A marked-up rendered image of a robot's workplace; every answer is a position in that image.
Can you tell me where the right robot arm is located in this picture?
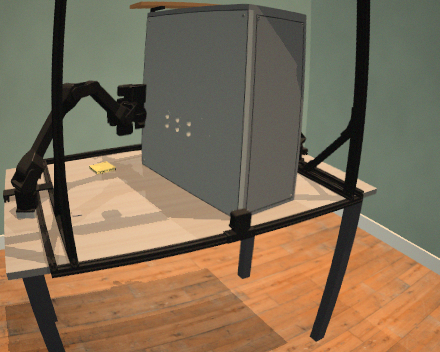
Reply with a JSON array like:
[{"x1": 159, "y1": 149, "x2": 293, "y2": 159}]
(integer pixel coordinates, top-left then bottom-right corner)
[{"x1": 299, "y1": 132, "x2": 306, "y2": 163}]

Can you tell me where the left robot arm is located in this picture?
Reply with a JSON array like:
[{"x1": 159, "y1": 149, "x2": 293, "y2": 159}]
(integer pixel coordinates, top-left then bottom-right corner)
[{"x1": 11, "y1": 81, "x2": 147, "y2": 212}]

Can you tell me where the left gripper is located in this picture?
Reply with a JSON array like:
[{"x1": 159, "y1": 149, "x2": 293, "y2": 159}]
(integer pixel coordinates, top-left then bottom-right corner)
[{"x1": 116, "y1": 84, "x2": 133, "y2": 136}]

